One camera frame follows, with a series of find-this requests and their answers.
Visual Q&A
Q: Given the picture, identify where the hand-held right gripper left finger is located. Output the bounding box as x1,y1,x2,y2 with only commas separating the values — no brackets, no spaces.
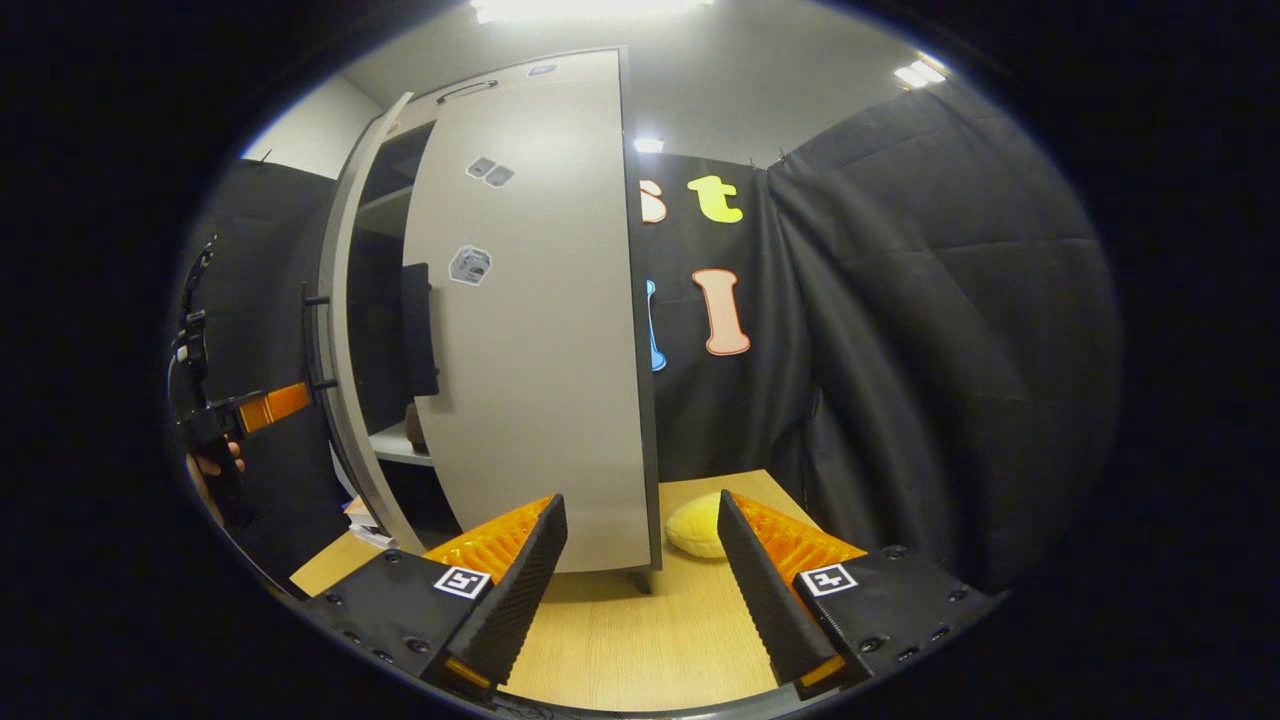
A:
300,493,569,701

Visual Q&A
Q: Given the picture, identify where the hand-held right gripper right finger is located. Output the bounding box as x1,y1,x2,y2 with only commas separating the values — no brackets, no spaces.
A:
718,488,1001,701

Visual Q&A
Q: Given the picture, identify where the grey cabinet door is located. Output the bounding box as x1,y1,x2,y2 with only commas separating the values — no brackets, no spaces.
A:
402,48,656,574
317,92,426,556

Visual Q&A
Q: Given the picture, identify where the grey shoe cabinet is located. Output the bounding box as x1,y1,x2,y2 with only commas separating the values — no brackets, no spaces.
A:
340,45,663,596

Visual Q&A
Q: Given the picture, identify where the yellow plush toy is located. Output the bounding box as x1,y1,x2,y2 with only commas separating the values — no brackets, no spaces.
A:
665,490,729,559

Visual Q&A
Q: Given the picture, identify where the black backdrop cloth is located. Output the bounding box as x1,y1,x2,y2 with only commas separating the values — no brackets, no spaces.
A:
175,158,351,591
635,80,1121,591

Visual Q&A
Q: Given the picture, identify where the large ceiling light panel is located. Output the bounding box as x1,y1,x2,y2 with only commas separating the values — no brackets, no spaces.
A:
470,0,716,26

